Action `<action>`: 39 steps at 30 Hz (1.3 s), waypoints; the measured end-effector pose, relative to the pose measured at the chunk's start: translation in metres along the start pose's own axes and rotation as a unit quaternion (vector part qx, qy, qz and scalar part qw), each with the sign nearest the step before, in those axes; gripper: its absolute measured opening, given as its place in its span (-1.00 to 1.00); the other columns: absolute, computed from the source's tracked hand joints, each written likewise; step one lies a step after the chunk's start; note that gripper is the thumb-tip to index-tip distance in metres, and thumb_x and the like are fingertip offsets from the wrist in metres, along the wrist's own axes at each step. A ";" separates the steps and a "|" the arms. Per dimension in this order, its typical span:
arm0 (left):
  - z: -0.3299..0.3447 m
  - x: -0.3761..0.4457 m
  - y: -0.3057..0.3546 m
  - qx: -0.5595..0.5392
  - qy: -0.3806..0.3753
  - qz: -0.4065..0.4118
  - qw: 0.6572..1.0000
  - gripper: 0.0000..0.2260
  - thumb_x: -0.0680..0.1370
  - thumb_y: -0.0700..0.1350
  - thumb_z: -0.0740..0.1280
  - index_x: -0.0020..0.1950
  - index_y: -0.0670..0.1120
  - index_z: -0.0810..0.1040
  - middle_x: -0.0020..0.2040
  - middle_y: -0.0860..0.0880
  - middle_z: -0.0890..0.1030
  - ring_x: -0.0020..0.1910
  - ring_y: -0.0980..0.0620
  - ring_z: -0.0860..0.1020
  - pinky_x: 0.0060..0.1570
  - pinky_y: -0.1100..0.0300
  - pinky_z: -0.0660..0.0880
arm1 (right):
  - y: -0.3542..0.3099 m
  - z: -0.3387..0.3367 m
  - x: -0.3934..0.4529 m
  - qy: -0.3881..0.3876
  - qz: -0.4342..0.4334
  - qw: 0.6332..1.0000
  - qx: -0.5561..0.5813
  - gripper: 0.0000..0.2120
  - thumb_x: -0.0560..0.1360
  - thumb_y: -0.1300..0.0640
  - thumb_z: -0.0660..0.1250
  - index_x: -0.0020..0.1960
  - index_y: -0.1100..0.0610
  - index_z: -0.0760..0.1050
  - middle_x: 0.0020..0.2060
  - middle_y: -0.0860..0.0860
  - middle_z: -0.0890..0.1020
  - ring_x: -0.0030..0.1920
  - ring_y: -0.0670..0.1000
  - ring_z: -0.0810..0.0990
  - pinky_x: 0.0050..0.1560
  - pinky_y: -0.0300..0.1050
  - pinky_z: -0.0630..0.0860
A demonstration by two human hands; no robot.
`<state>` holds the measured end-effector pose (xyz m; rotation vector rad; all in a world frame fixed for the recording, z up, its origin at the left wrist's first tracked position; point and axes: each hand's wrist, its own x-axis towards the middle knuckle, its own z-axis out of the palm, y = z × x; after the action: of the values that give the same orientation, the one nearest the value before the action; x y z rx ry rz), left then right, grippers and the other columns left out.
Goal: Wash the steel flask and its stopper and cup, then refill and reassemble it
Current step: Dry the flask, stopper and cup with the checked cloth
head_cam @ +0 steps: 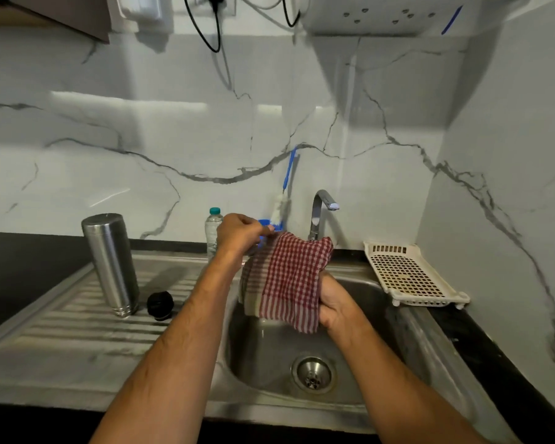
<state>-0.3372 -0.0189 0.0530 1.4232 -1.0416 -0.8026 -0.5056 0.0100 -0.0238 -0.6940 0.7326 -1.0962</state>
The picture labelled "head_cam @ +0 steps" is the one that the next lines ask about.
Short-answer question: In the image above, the cream plastic drying tray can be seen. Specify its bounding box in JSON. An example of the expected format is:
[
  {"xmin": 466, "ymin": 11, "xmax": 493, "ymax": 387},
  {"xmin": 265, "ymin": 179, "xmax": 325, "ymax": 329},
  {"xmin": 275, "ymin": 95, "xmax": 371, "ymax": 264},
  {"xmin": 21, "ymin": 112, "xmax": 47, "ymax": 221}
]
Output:
[{"xmin": 364, "ymin": 241, "xmax": 471, "ymax": 310}]

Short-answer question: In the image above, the person's left hand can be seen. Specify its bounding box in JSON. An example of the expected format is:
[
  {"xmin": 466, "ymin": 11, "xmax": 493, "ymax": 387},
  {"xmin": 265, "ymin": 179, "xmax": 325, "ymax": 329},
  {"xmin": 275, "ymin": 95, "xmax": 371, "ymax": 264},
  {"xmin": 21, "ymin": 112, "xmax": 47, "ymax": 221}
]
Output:
[{"xmin": 216, "ymin": 213, "xmax": 276, "ymax": 265}]

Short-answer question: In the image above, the clear plastic water bottle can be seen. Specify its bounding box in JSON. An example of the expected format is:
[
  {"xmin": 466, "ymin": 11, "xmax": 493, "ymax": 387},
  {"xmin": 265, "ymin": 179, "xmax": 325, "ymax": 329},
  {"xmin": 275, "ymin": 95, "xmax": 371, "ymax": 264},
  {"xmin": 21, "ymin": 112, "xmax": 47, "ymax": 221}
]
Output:
[{"xmin": 205, "ymin": 207, "xmax": 224, "ymax": 260}]

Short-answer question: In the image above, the person's right hand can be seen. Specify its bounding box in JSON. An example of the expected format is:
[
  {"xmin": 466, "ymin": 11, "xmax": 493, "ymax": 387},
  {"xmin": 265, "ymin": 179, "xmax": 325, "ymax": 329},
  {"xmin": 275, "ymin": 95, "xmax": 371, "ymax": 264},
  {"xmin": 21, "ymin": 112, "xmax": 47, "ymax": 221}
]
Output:
[{"xmin": 319, "ymin": 271, "xmax": 367, "ymax": 338}]

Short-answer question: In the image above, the sink drain strainer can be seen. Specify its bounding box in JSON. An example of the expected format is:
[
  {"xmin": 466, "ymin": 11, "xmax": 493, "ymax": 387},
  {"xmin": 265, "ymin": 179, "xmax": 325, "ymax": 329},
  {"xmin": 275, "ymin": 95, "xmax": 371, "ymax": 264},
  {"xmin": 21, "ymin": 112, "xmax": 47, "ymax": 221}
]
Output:
[{"xmin": 291, "ymin": 356, "xmax": 338, "ymax": 395}]

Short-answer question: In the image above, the blue plastic holder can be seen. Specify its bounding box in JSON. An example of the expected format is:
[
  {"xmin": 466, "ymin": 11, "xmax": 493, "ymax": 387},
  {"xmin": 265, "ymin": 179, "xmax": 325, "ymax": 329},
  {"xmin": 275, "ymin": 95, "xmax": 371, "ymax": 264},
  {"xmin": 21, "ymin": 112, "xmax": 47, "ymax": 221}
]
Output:
[{"xmin": 254, "ymin": 219, "xmax": 285, "ymax": 250}]

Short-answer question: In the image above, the red checkered dish cloth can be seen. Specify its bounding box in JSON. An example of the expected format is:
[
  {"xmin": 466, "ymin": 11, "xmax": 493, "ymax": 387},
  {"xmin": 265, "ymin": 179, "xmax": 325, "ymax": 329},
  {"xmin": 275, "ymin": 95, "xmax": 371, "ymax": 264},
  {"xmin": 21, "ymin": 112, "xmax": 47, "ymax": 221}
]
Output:
[{"xmin": 239, "ymin": 231, "xmax": 334, "ymax": 334}]

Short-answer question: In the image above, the white wall appliance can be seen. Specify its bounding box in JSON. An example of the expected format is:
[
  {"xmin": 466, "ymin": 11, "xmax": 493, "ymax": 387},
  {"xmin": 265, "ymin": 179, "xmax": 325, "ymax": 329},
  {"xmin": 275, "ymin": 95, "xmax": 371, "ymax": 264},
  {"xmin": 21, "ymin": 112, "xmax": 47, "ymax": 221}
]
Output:
[{"xmin": 301, "ymin": 0, "xmax": 528, "ymax": 37}]

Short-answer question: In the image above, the person's right forearm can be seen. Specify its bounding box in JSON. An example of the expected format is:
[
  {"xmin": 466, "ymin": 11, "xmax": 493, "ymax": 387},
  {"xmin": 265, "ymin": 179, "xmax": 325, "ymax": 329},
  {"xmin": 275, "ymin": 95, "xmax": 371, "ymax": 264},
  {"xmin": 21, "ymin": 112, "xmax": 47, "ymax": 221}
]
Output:
[{"xmin": 326, "ymin": 316, "xmax": 490, "ymax": 444}]

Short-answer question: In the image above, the wooden wall cabinet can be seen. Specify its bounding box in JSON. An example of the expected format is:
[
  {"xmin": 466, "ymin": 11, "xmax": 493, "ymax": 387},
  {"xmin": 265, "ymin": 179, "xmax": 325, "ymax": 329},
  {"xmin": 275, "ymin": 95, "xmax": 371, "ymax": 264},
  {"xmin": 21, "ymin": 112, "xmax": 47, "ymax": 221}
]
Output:
[{"xmin": 0, "ymin": 0, "xmax": 112, "ymax": 44}]

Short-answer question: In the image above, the chrome sink faucet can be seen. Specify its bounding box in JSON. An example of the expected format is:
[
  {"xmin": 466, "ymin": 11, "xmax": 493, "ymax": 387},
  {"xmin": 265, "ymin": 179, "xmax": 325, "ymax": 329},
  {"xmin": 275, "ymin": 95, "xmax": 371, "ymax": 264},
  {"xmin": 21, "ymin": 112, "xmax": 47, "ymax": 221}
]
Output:
[{"xmin": 308, "ymin": 190, "xmax": 340, "ymax": 242}]

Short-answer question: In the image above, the person's left forearm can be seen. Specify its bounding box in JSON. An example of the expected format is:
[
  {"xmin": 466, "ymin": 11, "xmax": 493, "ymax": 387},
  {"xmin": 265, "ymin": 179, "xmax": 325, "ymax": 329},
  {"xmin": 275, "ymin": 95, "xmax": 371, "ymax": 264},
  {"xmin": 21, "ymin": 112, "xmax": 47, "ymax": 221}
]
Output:
[{"xmin": 89, "ymin": 252, "xmax": 247, "ymax": 444}]

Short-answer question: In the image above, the black flask lid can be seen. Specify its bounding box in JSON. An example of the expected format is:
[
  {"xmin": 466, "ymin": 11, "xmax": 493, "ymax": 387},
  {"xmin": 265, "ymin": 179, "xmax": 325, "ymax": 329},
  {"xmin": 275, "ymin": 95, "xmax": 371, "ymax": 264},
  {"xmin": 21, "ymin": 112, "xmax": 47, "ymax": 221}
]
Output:
[{"xmin": 146, "ymin": 291, "xmax": 175, "ymax": 322}]

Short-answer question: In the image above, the stainless steel sink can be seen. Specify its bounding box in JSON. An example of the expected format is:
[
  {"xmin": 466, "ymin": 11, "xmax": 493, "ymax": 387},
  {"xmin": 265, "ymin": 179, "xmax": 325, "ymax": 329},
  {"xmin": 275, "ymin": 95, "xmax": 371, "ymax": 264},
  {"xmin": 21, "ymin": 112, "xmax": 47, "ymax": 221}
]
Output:
[{"xmin": 0, "ymin": 251, "xmax": 519, "ymax": 444}]

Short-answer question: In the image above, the blue handled bottle brush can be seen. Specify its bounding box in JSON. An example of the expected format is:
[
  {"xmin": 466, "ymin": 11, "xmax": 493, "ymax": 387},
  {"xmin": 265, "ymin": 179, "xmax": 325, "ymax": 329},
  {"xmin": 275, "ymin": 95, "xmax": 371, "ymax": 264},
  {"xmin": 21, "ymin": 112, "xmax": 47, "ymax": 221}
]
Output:
[{"xmin": 270, "ymin": 148, "xmax": 298, "ymax": 225}]

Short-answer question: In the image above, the stainless steel flask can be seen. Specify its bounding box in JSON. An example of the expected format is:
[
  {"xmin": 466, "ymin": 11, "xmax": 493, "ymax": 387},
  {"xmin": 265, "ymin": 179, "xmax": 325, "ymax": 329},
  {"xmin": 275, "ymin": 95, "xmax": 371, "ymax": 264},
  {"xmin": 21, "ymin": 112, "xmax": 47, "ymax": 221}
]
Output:
[{"xmin": 81, "ymin": 213, "xmax": 140, "ymax": 318}]

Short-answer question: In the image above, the black power cable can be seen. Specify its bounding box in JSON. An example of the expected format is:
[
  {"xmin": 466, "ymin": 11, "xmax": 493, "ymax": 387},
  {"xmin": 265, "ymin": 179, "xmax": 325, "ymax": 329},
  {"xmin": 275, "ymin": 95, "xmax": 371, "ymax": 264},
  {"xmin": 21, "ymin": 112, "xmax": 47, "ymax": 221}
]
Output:
[
  {"xmin": 281, "ymin": 0, "xmax": 302, "ymax": 28},
  {"xmin": 183, "ymin": 0, "xmax": 225, "ymax": 53}
]

